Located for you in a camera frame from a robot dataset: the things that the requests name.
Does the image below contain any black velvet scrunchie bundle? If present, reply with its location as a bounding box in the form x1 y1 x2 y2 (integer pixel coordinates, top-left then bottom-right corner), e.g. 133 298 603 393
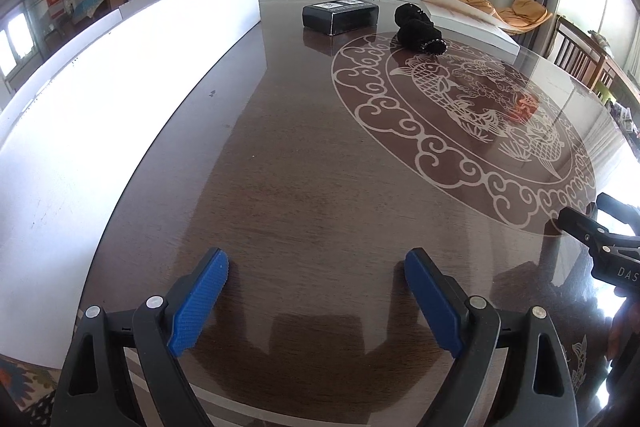
394 3 447 55

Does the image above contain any person right hand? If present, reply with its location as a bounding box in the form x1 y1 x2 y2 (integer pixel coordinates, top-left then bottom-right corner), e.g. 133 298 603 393
606 297 640 361

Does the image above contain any wooden dining chair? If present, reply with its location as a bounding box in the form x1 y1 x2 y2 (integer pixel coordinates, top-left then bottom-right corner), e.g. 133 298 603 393
544 15 639 104

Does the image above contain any orange lounge chair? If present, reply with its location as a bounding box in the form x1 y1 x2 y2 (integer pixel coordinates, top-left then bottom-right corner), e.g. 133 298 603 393
457 0 552 35

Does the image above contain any white storage box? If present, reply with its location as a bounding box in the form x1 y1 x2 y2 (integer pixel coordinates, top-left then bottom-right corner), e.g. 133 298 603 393
1 0 260 369

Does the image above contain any white flat box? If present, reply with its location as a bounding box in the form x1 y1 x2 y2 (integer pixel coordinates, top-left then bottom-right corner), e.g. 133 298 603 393
420 0 520 60

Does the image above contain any black rectangular box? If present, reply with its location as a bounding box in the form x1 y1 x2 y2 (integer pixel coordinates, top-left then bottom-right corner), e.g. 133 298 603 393
302 0 380 37

